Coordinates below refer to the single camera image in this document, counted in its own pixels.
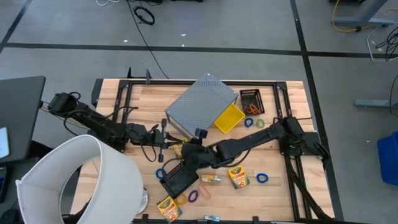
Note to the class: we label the blue white card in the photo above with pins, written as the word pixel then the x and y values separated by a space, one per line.
pixel 213 218

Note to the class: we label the large black plastic basket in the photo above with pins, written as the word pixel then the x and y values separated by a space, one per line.
pixel 178 183

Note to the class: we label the blue plastic bin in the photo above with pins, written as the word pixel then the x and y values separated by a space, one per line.
pixel 388 158

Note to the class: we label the grey table leg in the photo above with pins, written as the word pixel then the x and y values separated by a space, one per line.
pixel 360 20

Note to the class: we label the grey table foot bar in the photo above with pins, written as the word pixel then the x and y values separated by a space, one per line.
pixel 373 103

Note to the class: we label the bunch of orange rubber bands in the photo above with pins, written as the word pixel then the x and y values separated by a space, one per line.
pixel 252 109

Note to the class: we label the black desk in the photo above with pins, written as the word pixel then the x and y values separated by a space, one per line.
pixel 18 109

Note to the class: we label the small black plastic basket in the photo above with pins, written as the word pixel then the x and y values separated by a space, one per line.
pixel 248 96

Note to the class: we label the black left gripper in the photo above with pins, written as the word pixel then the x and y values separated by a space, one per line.
pixel 161 140

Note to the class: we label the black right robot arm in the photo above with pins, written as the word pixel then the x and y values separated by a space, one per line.
pixel 248 140

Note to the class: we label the white lampshade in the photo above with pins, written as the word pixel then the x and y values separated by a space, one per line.
pixel 118 174

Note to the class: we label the plastic crayon pack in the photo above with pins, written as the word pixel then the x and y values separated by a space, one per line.
pixel 211 178

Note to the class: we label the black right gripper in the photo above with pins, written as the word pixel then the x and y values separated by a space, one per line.
pixel 194 155

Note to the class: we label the white lamp base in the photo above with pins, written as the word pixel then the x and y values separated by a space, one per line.
pixel 145 199

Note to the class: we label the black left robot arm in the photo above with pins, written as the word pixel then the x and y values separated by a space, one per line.
pixel 102 127

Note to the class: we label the single orange rubber band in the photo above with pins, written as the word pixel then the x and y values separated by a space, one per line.
pixel 202 188

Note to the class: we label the white device on desk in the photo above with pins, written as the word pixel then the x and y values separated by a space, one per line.
pixel 3 143

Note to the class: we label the yellow plastic basket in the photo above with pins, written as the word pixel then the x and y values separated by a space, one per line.
pixel 229 119

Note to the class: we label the grey perforated metal shelf riser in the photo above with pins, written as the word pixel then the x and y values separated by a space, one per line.
pixel 200 105

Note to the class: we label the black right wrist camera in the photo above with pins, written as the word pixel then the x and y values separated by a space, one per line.
pixel 201 133

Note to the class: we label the black aluminium table frame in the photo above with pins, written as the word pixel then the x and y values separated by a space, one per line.
pixel 140 82

